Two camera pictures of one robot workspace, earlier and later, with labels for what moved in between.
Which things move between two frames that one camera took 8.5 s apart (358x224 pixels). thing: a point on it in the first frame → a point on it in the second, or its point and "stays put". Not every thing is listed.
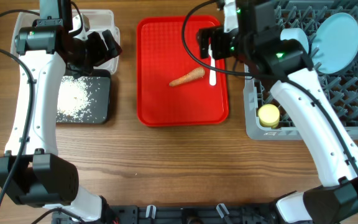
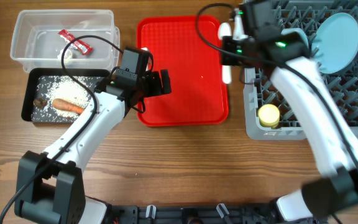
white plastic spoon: (212, 73) → (225, 30)
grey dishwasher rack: (352, 93) stays put
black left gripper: (95, 39) → (156, 88)
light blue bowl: (294, 33) stays put
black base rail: (192, 214) stays put
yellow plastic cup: (269, 116) stays put
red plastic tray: (173, 89) stays put
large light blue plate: (335, 43) stays put
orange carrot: (195, 74) → (63, 104)
